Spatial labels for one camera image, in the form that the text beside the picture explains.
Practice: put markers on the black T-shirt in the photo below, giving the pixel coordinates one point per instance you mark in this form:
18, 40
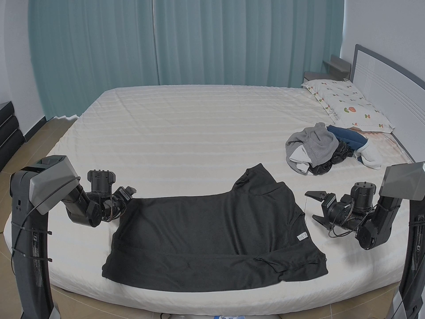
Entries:
206, 231

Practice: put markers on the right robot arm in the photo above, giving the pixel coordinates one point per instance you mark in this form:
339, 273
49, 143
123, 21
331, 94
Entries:
381, 218

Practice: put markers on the pile of clothes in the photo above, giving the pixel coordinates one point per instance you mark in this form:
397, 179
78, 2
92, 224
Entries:
318, 145

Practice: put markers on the grey bedside table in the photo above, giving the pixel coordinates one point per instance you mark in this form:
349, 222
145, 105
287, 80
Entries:
335, 68

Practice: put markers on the black chest of drawers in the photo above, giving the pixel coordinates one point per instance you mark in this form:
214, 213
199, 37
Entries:
10, 135

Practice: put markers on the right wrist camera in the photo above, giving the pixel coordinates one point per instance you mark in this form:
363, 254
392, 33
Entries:
346, 199

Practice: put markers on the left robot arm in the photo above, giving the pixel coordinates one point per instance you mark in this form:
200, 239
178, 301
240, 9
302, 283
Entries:
28, 244

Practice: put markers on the bed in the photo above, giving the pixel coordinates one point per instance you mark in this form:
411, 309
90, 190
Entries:
199, 128

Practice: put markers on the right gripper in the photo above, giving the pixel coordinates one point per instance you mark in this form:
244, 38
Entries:
338, 214

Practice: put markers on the blue-green curtain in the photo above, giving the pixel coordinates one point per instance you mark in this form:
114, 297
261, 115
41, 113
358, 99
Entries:
99, 28

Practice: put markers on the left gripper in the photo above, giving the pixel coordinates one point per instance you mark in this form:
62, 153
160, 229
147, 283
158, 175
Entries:
118, 204

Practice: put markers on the white printed pillow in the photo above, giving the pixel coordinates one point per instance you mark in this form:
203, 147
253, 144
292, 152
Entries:
348, 105

